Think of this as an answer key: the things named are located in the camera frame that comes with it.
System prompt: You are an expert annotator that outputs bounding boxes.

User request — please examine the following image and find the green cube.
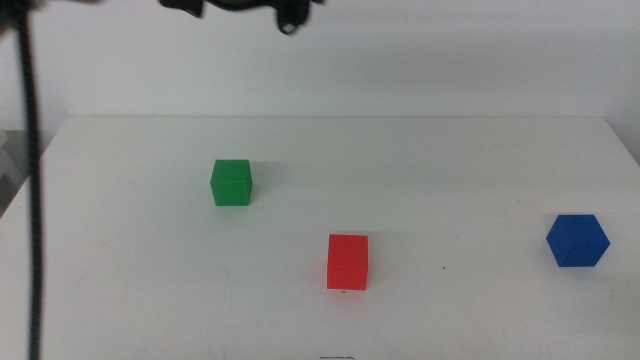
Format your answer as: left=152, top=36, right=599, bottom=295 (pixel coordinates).
left=209, top=158, right=254, bottom=207

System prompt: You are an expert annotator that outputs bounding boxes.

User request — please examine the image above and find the blue cube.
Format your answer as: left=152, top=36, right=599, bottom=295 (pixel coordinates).
left=545, top=213, right=611, bottom=268

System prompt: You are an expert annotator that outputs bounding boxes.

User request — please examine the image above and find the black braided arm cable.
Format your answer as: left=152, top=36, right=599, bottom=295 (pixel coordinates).
left=12, top=4, right=47, bottom=360

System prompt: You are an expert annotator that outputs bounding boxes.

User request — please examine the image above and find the red cube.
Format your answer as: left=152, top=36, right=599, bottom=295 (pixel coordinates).
left=326, top=233, right=370, bottom=292

